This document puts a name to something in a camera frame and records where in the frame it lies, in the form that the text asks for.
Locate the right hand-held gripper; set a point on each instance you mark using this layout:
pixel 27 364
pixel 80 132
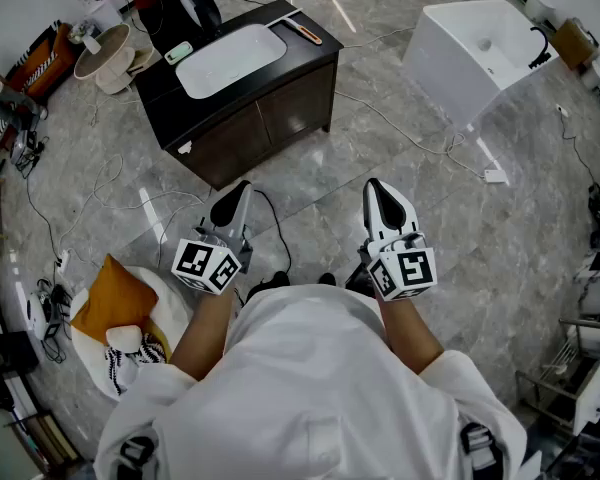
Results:
pixel 405 273

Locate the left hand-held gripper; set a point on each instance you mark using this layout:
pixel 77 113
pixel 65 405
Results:
pixel 205 268

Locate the person's right forearm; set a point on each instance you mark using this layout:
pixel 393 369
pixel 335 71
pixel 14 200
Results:
pixel 410 338

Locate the person's left forearm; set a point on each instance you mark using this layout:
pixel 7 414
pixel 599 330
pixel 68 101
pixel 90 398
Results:
pixel 202 338

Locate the person's left black shoe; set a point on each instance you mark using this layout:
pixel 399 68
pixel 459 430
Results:
pixel 272 282

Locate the person's black shoe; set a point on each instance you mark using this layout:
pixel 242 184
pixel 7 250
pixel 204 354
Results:
pixel 272 282
pixel 327 279

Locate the dark wooden vanity cabinet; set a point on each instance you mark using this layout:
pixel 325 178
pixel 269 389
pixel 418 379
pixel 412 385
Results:
pixel 240 128

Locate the person's right black shoe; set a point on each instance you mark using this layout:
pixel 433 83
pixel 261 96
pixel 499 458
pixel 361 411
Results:
pixel 327 279

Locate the white beanbag chair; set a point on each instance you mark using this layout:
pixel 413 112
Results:
pixel 172 303

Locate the white power adapter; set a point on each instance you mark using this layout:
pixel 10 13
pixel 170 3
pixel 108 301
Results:
pixel 496 177

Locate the orange cushion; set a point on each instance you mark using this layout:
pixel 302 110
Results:
pixel 112 303

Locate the white sink basin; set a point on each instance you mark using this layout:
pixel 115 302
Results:
pixel 230 63

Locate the black white striped cloth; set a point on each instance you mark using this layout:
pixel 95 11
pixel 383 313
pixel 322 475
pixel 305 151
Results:
pixel 152 349

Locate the small white pillow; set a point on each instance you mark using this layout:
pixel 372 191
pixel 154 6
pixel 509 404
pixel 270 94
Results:
pixel 124 338

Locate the mint green soap dish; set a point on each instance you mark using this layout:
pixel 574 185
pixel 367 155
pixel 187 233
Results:
pixel 178 53

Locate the white power strip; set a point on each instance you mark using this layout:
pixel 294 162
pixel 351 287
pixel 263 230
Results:
pixel 63 262

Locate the person's white shirt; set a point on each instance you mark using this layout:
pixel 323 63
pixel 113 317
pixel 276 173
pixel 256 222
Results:
pixel 305 393

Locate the round white coffee table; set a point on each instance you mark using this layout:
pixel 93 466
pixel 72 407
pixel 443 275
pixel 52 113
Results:
pixel 105 53

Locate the black curved faucet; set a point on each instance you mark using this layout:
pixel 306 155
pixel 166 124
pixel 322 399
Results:
pixel 540 60

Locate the white round appliance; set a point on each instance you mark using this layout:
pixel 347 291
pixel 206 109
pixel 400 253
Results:
pixel 36 315

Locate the silver equipment case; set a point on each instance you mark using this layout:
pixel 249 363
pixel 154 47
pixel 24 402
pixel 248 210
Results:
pixel 22 148

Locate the white vase with flowers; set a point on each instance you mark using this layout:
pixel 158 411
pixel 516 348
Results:
pixel 91 43

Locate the metal rack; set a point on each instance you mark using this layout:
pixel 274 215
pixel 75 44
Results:
pixel 560 368

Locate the orange sofa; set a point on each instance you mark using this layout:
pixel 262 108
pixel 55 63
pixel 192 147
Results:
pixel 40 68

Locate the cardboard box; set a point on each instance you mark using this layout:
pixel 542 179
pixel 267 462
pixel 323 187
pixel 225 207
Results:
pixel 572 43

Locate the black cabinet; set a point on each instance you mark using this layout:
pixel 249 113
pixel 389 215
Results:
pixel 7 353

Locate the wooden floor shelf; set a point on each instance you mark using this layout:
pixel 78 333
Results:
pixel 45 443

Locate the white pedestal basin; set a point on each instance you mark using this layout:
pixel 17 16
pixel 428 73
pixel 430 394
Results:
pixel 455 68

